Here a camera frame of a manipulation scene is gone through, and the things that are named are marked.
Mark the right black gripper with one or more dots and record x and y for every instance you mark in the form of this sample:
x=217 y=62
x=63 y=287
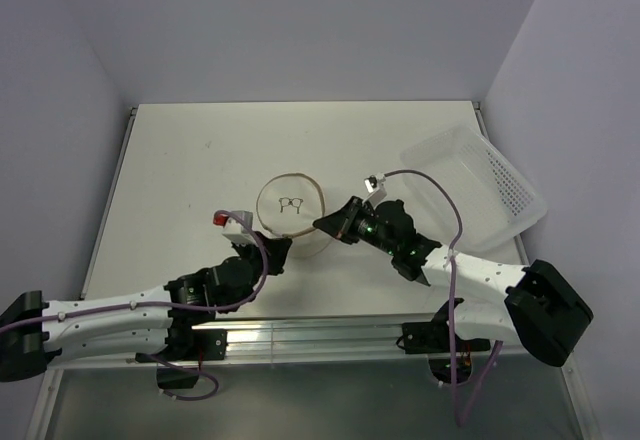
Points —
x=342 y=221

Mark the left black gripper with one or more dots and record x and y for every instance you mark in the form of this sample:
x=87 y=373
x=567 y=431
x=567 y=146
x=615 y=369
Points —
x=276 y=249

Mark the round mesh laundry bag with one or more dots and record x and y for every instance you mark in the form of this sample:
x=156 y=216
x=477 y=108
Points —
x=286 y=207

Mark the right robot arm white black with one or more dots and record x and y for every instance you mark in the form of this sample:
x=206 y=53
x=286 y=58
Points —
x=533 y=305

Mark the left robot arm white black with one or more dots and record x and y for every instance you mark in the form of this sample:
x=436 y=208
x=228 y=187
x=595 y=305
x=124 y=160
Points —
x=37 y=334

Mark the white perforated plastic basket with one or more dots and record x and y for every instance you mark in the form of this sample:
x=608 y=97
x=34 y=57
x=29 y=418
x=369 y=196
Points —
x=495 y=201

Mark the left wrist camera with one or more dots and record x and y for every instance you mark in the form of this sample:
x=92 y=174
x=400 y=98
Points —
x=236 y=229

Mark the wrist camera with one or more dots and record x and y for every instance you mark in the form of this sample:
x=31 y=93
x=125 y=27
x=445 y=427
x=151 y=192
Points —
x=236 y=229
x=375 y=186

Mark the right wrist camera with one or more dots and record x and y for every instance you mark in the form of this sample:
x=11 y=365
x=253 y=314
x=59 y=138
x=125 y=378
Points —
x=375 y=186

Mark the aluminium rail frame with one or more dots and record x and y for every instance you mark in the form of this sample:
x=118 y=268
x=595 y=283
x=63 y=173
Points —
x=315 y=358

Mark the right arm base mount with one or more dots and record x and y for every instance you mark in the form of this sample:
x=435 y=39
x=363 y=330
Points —
x=432 y=339

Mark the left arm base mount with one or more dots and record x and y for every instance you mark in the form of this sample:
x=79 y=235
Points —
x=180 y=364

